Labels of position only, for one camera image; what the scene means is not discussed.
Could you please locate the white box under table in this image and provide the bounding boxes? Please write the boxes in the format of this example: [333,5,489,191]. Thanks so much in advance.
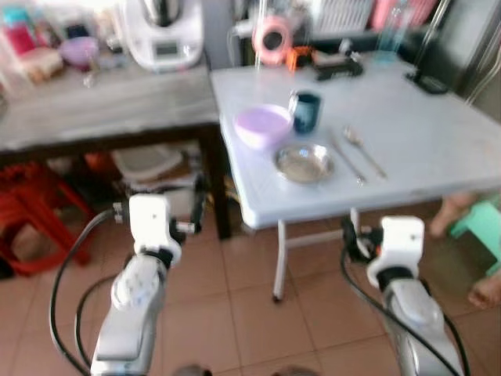
[112,144,187,186]

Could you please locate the slim metal utensil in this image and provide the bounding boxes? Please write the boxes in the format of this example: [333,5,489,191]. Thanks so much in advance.
[326,129,367,186]

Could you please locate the round metal plate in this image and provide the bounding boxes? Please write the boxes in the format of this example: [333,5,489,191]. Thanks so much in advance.
[273,143,337,186]

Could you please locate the large purple plastic bowl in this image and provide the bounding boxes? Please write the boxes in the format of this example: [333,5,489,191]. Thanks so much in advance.
[233,104,295,152]

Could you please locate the person's bare legs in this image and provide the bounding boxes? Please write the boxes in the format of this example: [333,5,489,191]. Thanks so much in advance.
[427,191,501,309]

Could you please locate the metal spoon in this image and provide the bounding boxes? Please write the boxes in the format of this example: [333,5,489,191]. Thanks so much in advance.
[342,125,388,180]

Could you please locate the white folding table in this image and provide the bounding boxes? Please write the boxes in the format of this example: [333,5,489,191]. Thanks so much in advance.
[210,56,501,304]

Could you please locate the green plastic stool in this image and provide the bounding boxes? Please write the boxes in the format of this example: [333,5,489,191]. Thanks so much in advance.
[448,197,501,277]

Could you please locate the dark teal cup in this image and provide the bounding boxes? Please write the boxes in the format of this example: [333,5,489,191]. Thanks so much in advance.
[289,89,323,136]

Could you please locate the dark wooden grey-topped table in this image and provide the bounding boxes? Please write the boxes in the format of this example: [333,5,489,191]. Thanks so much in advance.
[0,64,234,241]

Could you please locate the red plastic stool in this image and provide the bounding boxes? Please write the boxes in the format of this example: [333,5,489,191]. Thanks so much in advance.
[0,161,96,278]

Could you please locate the white kitchen appliance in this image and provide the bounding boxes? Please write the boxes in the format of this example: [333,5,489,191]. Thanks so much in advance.
[120,0,207,74]

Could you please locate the black stand with rod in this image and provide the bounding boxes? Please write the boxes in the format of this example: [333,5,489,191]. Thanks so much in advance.
[404,0,453,96]

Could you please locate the black tabletop device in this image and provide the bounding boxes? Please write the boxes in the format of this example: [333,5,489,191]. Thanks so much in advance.
[312,50,366,82]

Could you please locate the small orange object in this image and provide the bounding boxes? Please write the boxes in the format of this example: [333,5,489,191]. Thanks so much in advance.
[285,45,315,74]

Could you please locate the pink round fan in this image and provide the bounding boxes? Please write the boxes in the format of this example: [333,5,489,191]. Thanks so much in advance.
[251,15,294,67]

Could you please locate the small purple bowl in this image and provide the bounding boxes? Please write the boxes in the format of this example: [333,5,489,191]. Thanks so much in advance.
[59,36,101,72]

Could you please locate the clear blue bottle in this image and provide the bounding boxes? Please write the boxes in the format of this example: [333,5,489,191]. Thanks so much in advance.
[373,0,413,64]

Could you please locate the pink plastic container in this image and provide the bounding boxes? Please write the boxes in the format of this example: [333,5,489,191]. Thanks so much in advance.
[0,22,38,57]

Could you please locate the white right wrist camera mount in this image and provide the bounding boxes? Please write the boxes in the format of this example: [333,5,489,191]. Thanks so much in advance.
[366,216,427,288]

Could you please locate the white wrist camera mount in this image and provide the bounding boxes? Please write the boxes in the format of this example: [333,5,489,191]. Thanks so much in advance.
[114,193,196,257]
[366,216,427,288]

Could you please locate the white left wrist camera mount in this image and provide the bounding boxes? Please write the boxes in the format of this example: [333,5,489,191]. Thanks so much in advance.
[114,193,196,257]

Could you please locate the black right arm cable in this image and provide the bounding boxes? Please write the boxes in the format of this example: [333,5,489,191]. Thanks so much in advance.
[339,249,470,376]

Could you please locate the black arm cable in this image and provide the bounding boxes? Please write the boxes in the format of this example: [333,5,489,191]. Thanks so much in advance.
[49,208,118,376]
[339,249,470,376]

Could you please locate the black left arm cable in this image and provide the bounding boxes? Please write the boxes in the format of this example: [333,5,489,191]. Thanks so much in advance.
[49,208,118,376]

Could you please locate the white wire rack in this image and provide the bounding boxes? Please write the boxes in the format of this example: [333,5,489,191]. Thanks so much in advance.
[312,0,374,34]

